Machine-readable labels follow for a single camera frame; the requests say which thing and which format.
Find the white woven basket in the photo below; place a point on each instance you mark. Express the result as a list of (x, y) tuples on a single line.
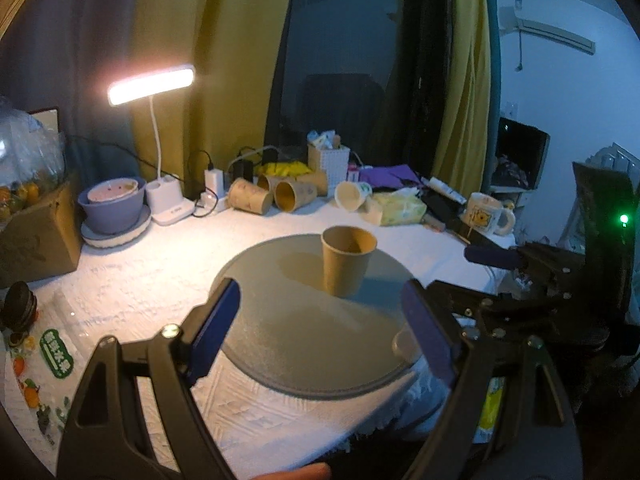
[(327, 162)]

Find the white textured tablecloth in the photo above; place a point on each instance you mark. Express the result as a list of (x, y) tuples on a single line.
[(140, 285)]

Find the white mug with yellow print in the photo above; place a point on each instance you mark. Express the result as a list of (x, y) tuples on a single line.
[(484, 215)]

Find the clear plastic bag of fruit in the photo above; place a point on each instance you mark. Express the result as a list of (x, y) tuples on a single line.
[(25, 155)]

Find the yellow curtain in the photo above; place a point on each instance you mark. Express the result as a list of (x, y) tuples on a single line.
[(467, 75), (200, 60)]

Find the black monitor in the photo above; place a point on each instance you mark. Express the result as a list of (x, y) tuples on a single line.
[(522, 152)]

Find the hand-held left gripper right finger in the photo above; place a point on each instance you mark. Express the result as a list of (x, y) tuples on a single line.
[(425, 332)]

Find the purple plate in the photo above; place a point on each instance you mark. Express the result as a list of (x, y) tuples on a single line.
[(115, 237)]

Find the yellow packet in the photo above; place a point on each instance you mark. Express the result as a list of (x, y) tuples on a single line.
[(490, 405)]

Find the printed plastic fruit bag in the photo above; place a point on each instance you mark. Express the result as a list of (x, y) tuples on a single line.
[(42, 375)]

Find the yellow-green tissue packet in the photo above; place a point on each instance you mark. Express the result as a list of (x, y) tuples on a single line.
[(400, 206)]

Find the plain brown paper cup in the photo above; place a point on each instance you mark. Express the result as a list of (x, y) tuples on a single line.
[(346, 265)]

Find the person's left hand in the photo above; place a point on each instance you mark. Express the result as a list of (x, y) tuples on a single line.
[(300, 472)]

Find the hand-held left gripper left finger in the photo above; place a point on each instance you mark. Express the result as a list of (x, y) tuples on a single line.
[(215, 327)]

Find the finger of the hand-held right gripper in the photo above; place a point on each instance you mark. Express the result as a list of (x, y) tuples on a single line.
[(492, 256), (462, 302)]

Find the black round jar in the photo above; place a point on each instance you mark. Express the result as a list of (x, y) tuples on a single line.
[(17, 305)]

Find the black power adapter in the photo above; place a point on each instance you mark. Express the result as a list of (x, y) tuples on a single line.
[(250, 164)]

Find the white power strip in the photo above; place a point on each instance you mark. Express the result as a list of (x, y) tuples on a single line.
[(212, 203)]

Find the purple bowl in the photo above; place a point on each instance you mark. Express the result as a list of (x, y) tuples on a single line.
[(111, 204)]

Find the yellow cloth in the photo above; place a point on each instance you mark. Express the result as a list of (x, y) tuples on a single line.
[(282, 169)]

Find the white desk lamp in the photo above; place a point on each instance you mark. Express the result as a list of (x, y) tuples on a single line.
[(152, 87)]

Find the cardboard box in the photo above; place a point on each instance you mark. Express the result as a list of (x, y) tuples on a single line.
[(35, 245)]

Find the white paper cup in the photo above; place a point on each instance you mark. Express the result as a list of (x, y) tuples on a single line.
[(351, 195)]

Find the white tube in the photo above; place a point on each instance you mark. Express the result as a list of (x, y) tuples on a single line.
[(447, 189)]

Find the printed brown paper cup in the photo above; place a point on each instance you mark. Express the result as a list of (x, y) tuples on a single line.
[(294, 194), (249, 196), (316, 181)]

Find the white air conditioner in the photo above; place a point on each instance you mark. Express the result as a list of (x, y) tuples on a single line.
[(555, 32)]

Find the round grey mat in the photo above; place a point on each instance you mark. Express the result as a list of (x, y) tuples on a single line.
[(300, 335)]

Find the white plug charger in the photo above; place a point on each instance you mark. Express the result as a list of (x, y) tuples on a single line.
[(215, 180)]

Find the purple cloth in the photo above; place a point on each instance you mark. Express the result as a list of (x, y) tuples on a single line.
[(390, 176)]

